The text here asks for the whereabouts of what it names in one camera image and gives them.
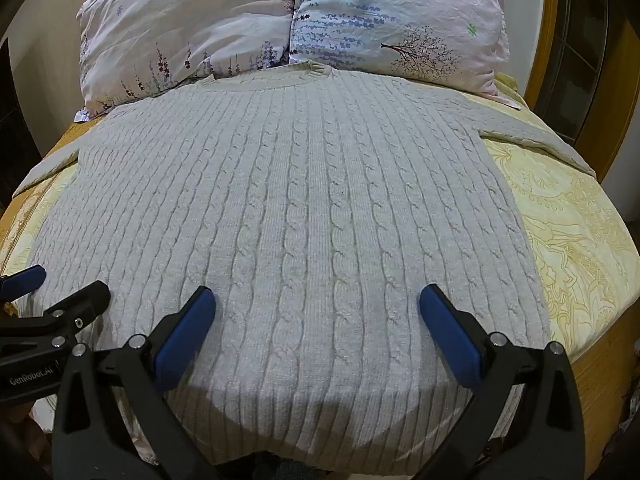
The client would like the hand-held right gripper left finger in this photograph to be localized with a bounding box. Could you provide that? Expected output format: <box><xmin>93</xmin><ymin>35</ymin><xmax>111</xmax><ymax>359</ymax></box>
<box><xmin>52</xmin><ymin>286</ymin><xmax>221</xmax><ymax>480</ymax></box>

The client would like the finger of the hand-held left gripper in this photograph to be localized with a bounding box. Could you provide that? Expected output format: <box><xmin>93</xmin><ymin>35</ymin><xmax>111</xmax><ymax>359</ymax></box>
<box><xmin>0</xmin><ymin>280</ymin><xmax>111</xmax><ymax>351</ymax></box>
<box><xmin>0</xmin><ymin>265</ymin><xmax>47</xmax><ymax>302</ymax></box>

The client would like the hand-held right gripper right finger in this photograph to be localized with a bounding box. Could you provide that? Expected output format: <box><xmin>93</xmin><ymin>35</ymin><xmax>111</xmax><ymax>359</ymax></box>
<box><xmin>410</xmin><ymin>284</ymin><xmax>585</xmax><ymax>480</ymax></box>

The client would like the grey cable-knit sweater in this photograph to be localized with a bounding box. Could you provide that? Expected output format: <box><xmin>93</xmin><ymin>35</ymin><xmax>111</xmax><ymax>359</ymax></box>
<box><xmin>12</xmin><ymin>60</ymin><xmax>598</xmax><ymax>473</ymax></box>

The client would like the yellow patterned bedspread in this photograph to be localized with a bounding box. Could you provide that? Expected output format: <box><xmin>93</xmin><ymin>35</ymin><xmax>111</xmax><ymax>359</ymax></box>
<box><xmin>0</xmin><ymin>72</ymin><xmax>640</xmax><ymax>461</ymax></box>

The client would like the pink floral pillow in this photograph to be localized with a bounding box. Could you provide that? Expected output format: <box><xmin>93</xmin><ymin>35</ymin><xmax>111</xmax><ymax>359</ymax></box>
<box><xmin>75</xmin><ymin>0</ymin><xmax>296</xmax><ymax>123</ymax></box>

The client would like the wooden headboard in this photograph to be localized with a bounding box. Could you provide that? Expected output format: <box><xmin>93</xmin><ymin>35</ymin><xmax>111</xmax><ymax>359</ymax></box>
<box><xmin>520</xmin><ymin>0</ymin><xmax>640</xmax><ymax>186</ymax></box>

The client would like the blue floral tree-print pillow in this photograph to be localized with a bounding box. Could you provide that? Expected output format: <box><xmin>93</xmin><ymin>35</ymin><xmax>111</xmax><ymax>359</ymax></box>
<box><xmin>287</xmin><ymin>0</ymin><xmax>526</xmax><ymax>111</ymax></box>

